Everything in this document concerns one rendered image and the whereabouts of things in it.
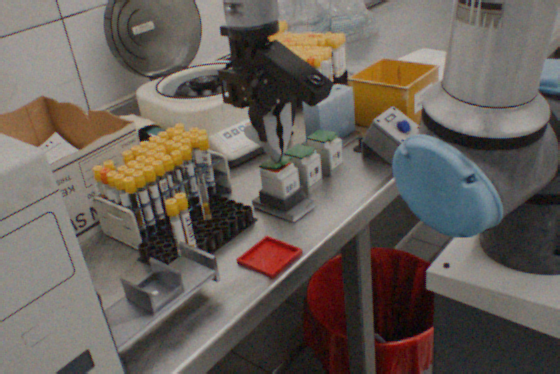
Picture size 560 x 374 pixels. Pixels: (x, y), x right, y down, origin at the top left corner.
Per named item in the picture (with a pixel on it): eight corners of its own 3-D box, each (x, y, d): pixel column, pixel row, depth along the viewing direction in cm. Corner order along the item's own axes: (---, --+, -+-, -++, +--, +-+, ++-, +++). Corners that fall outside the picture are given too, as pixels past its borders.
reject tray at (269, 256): (272, 279, 79) (272, 274, 79) (236, 263, 83) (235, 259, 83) (302, 253, 84) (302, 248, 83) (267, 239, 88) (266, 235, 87)
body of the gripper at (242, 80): (257, 90, 92) (246, 14, 86) (298, 99, 87) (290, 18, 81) (222, 108, 88) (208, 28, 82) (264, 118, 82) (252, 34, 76)
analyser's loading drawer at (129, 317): (92, 383, 64) (79, 349, 62) (59, 358, 68) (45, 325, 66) (220, 280, 77) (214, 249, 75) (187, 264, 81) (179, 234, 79)
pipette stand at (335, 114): (329, 156, 108) (325, 107, 103) (301, 148, 113) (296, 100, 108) (361, 136, 114) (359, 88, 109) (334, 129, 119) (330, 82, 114)
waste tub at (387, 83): (407, 137, 112) (407, 88, 107) (349, 124, 120) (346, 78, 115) (439, 111, 120) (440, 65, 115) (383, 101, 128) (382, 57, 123)
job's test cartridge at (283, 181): (285, 210, 92) (281, 175, 88) (263, 201, 94) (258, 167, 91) (301, 198, 94) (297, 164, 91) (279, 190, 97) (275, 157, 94)
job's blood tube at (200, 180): (210, 232, 90) (198, 176, 85) (204, 229, 91) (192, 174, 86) (216, 228, 91) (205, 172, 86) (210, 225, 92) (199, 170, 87)
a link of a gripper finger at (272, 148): (256, 154, 93) (248, 100, 89) (283, 162, 90) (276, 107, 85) (242, 162, 92) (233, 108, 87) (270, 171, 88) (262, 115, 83)
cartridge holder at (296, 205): (294, 223, 91) (291, 204, 89) (252, 207, 96) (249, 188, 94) (315, 207, 94) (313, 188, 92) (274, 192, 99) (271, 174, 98)
